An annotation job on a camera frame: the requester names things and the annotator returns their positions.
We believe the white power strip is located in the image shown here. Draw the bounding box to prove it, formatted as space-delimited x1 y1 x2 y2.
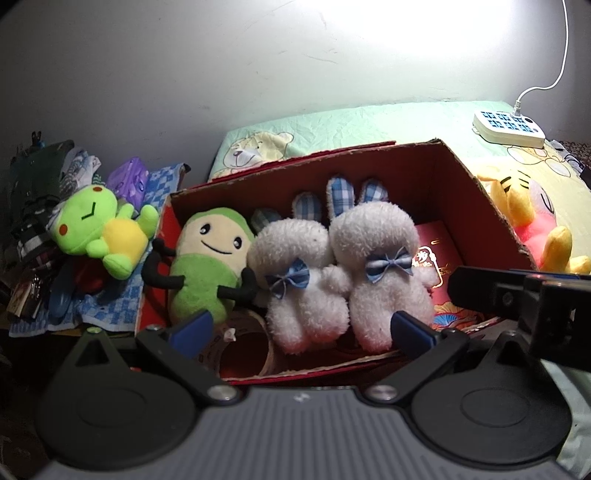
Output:
473 110 546 149

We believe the blue checkered cloth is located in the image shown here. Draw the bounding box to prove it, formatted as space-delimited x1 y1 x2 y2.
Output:
8 163 187 338

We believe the white bunny plush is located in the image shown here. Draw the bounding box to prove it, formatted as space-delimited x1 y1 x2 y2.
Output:
247 192 353 354
327 176 437 353

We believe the white power cable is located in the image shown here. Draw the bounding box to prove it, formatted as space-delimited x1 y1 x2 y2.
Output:
512 0 570 116

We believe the green bear print blanket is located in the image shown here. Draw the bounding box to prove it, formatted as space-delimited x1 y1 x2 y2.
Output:
207 98 591 478

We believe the yellow tiger plush toy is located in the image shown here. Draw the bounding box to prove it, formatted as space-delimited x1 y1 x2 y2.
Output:
477 167 590 275

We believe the purple pouch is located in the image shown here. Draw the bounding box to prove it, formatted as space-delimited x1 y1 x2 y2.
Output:
106 157 149 212

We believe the green bean plush toy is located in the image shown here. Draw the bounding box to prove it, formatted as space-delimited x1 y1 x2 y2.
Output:
141 207 257 324

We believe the green frog plush toy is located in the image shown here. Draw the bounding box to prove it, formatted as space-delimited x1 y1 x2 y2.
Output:
49 184 159 280

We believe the red cardboard box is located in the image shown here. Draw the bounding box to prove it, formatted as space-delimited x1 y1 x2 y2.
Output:
156 139 535 385

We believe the brown tape roll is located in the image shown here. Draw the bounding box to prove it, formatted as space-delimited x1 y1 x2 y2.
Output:
197 311 277 379

